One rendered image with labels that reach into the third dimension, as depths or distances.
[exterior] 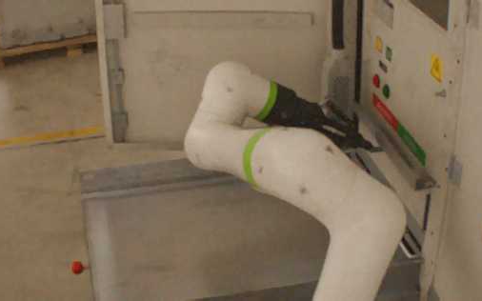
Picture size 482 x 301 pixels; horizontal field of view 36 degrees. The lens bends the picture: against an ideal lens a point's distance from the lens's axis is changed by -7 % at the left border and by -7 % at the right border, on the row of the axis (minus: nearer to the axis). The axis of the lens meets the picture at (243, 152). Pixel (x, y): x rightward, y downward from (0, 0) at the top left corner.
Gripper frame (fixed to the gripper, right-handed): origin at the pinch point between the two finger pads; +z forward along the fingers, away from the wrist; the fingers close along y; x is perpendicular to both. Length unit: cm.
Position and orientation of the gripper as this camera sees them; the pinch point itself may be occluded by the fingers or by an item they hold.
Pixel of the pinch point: (359, 142)
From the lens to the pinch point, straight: 183.7
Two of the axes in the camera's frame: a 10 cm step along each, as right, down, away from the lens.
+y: -4.8, 8.2, 3.3
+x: 2.2, 4.7, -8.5
